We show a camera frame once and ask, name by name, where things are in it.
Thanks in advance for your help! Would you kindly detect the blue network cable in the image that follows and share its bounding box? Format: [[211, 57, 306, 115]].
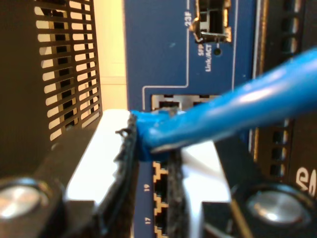
[[131, 48, 317, 163]]

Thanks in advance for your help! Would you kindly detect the black slotted metal panel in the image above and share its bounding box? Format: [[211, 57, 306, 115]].
[[0, 0, 103, 179]]

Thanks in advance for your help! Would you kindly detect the black rack server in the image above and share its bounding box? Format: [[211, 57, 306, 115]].
[[249, 0, 317, 199]]

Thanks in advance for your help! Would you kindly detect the blue network switch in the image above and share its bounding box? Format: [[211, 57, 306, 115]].
[[122, 0, 269, 238]]

